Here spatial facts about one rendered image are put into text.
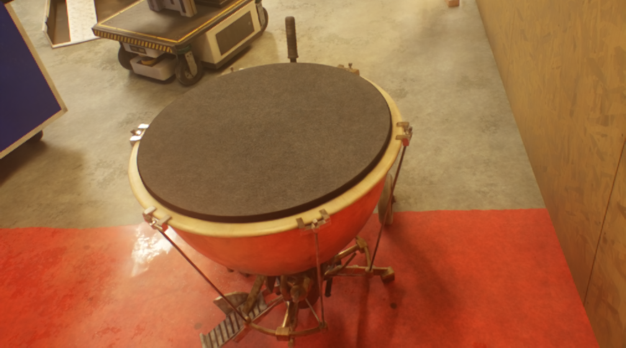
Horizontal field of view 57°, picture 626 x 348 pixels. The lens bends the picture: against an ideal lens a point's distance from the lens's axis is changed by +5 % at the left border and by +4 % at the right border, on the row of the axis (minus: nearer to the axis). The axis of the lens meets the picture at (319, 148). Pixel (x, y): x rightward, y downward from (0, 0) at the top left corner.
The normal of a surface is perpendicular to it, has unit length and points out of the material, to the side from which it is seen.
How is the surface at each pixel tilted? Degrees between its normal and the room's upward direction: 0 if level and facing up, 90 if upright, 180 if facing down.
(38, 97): 90
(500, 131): 0
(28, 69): 90
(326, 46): 0
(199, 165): 0
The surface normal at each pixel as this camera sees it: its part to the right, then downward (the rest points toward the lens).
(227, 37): 0.84, 0.24
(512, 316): -0.13, -0.78
